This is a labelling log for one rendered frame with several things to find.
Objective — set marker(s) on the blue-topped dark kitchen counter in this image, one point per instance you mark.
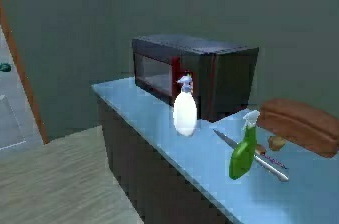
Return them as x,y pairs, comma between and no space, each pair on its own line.
183,173

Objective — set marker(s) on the silver kitchen knife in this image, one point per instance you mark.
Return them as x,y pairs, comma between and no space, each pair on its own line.
272,168

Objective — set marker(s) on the white spray bottle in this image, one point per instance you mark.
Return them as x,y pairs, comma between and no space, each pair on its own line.
185,113

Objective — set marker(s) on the black microwave oven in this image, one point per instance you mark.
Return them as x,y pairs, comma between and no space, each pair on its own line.
217,76

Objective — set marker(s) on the green spray bottle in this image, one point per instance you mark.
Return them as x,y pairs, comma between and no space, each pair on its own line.
243,153

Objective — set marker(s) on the small tan potato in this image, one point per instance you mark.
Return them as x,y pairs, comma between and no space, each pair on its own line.
276,142

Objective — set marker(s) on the thin purple pencil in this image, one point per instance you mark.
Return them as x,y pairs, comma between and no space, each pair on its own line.
274,161

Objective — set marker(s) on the brown bread loaf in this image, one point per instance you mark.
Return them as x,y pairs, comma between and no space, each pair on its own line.
302,125

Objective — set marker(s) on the grey panelled room door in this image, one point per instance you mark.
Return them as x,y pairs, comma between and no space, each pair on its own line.
0,100

